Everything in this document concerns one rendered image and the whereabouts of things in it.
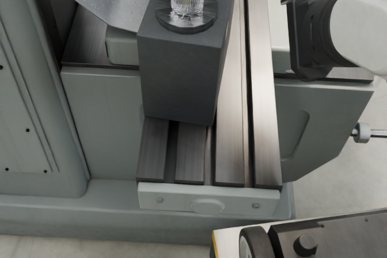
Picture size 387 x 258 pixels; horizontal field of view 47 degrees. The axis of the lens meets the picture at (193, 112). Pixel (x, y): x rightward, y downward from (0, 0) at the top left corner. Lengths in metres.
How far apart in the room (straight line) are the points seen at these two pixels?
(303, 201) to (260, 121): 1.07
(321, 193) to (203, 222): 0.54
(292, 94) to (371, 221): 0.36
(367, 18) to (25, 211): 1.38
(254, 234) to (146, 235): 0.60
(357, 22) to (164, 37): 0.29
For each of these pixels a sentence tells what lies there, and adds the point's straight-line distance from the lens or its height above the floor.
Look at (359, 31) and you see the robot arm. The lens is 0.43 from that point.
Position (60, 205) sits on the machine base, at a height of 0.20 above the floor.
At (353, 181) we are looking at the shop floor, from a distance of 1.93.
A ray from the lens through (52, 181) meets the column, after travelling 1.53.
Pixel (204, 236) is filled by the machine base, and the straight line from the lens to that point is 1.58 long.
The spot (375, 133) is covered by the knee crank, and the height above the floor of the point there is 0.55.
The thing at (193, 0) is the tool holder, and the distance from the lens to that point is 0.62.
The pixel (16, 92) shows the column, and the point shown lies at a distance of 1.16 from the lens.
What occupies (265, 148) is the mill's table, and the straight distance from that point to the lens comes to 0.74.
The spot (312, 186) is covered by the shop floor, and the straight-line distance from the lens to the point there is 1.87.
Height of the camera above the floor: 1.58
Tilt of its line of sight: 53 degrees down
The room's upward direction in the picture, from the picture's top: 3 degrees clockwise
